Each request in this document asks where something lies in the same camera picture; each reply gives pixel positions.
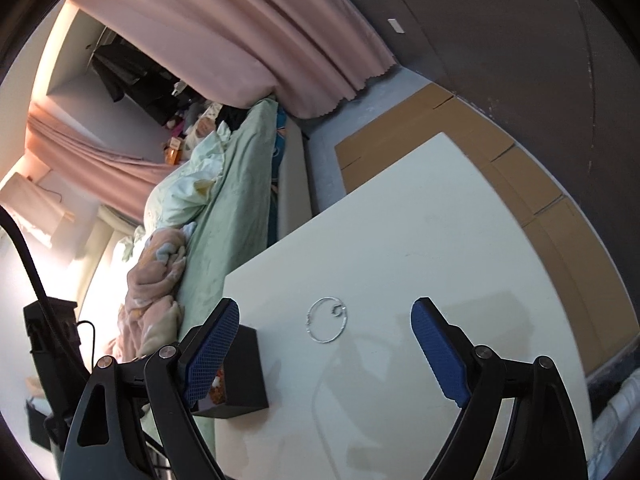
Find flat brown cardboard sheet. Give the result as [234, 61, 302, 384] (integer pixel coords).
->
[335, 84, 639, 374]

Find pink curtain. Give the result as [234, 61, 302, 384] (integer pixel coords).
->
[70, 0, 396, 119]
[25, 104, 175, 222]

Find brown bead bracelet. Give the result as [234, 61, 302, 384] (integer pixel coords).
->
[209, 366, 229, 406]

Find green bed sheet mattress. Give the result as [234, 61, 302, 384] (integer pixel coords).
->
[139, 96, 281, 456]

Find pink fleece blanket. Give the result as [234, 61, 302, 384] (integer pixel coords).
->
[105, 228, 188, 363]

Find pink curtain right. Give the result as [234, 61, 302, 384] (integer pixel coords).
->
[70, 0, 396, 119]

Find thin silver wire bangle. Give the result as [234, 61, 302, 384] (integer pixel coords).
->
[305, 296, 348, 344]

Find dark hanging clothes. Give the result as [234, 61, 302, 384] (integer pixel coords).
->
[91, 42, 205, 126]

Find white cube side table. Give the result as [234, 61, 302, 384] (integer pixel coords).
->
[215, 134, 592, 479]

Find black garment on bed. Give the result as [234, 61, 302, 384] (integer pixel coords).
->
[215, 105, 248, 132]

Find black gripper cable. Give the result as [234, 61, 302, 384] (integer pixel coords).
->
[0, 204, 97, 391]

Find pink curtain left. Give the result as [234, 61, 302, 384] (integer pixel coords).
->
[25, 104, 175, 222]

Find black square jewelry box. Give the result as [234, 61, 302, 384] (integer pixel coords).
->
[192, 325, 269, 419]

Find white wall socket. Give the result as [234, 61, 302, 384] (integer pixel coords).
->
[387, 18, 406, 35]

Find orange box on shelf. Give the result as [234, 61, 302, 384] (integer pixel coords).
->
[164, 136, 183, 166]

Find light green duvet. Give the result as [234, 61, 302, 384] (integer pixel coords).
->
[117, 122, 232, 261]

